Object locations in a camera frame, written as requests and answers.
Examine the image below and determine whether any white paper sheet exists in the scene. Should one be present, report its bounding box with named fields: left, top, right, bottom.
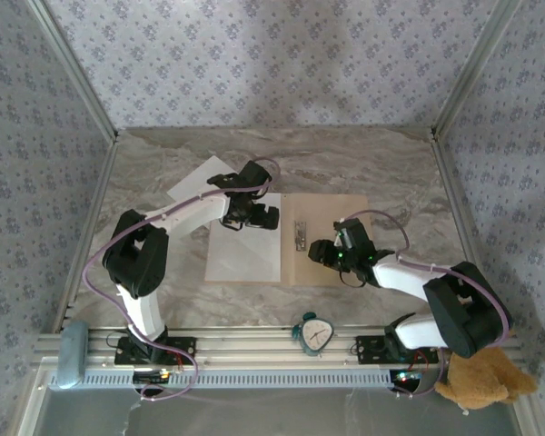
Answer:
left=203, top=193, right=282, bottom=283
left=166, top=155, right=231, bottom=201

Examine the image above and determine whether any brown folder with clear pocket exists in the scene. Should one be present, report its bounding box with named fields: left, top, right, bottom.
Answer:
left=203, top=193, right=376, bottom=288

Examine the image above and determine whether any metal folder clip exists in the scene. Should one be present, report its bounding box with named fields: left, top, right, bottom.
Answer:
left=292, top=220, right=310, bottom=252

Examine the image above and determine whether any teal alarm clock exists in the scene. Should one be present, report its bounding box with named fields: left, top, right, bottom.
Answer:
left=292, top=312, right=336, bottom=358

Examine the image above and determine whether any circuit board with LEDs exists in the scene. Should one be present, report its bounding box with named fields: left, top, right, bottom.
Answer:
left=134, top=368, right=183, bottom=382
left=390, top=368, right=426, bottom=385

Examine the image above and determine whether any brown teddy bear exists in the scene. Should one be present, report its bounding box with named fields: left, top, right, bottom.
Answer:
left=433, top=347, right=540, bottom=412

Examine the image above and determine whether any shiny metal sheet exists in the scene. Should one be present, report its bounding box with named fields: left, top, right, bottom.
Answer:
left=17, top=385, right=528, bottom=436

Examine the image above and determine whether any grey-blue block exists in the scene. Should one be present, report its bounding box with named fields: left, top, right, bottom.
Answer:
left=56, top=320, right=90, bottom=391

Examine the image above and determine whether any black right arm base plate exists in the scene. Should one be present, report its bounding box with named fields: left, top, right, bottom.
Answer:
left=354, top=334, right=440, bottom=365

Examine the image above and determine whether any aluminium table side rail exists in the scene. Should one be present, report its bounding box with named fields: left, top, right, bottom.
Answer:
left=49, top=135, right=122, bottom=335
left=429, top=129, right=481, bottom=267

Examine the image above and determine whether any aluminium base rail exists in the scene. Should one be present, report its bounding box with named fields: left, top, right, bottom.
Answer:
left=31, top=324, right=528, bottom=369

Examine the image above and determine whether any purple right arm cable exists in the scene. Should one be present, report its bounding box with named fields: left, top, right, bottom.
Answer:
left=340, top=209, right=514, bottom=400

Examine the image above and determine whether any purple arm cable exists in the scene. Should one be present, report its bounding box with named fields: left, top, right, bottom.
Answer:
left=340, top=209, right=514, bottom=400
left=82, top=156, right=282, bottom=403

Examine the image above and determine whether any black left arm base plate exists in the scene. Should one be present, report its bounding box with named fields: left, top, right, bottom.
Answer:
left=114, top=335, right=197, bottom=367

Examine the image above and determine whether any grey slotted cable duct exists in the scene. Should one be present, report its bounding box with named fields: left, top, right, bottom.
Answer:
left=48, top=366, right=431, bottom=391

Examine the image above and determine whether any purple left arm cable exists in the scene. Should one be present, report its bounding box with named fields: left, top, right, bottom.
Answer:
left=82, top=156, right=282, bottom=403

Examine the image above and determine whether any aluminium frame post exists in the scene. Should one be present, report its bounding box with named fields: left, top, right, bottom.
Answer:
left=429, top=0, right=526, bottom=142
left=25, top=0, right=120, bottom=144

